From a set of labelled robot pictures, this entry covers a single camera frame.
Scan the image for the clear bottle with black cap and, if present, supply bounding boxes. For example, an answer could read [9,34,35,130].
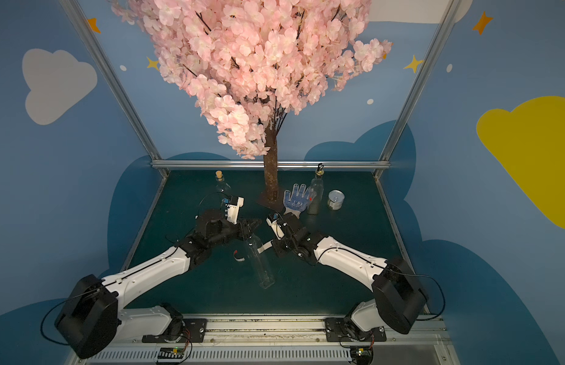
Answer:
[245,234,275,289]

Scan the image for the clear bottle with cork stopper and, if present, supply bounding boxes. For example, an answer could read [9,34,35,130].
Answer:
[215,170,232,205]

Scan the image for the orange yellow bottle label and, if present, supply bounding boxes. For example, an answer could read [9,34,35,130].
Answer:
[257,241,273,254]

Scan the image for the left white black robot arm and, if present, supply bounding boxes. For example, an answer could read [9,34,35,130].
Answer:
[54,209,261,359]

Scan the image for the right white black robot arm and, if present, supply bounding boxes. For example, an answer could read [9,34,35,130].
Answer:
[267,213,428,338]

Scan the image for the tall clear bottle gold stopper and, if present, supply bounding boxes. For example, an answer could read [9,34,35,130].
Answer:
[308,163,324,215]

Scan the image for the blue dotted white work glove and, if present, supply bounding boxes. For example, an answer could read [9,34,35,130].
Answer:
[283,183,313,217]

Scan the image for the small metal tin can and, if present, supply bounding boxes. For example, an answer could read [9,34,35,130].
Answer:
[327,190,346,211]

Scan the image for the left small circuit board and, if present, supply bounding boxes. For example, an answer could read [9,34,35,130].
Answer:
[156,347,186,364]

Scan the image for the pink cherry blossom tree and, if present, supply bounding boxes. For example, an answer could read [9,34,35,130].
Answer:
[111,0,393,195]

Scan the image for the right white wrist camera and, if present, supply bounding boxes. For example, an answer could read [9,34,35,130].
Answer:
[266,217,285,240]

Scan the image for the tree metal base plate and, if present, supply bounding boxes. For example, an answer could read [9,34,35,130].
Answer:
[257,190,285,212]

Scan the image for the aluminium back frame bar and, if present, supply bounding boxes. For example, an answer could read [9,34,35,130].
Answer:
[151,159,391,172]

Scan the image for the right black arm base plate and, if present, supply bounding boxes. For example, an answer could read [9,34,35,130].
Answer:
[323,317,387,343]

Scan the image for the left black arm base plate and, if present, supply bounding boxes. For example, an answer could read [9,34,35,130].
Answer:
[142,319,208,344]

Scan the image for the aluminium front rail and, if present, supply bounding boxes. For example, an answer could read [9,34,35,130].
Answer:
[66,315,460,364]

